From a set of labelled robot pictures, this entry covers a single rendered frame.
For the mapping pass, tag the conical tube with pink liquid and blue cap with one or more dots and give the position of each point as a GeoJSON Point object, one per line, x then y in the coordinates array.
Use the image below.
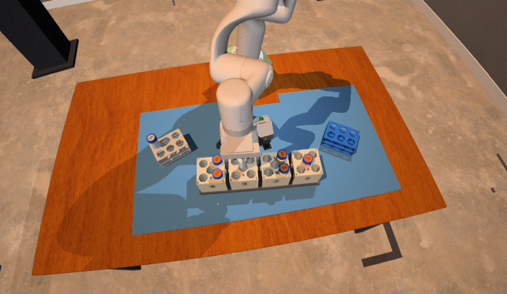
{"type": "Point", "coordinates": [307, 159]}

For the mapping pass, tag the light blue bench mat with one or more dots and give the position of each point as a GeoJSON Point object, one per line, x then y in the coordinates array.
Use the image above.
{"type": "Point", "coordinates": [167, 198]}

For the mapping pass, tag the blue tube rack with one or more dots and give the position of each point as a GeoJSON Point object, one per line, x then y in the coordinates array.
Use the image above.
{"type": "Point", "coordinates": [333, 139]}

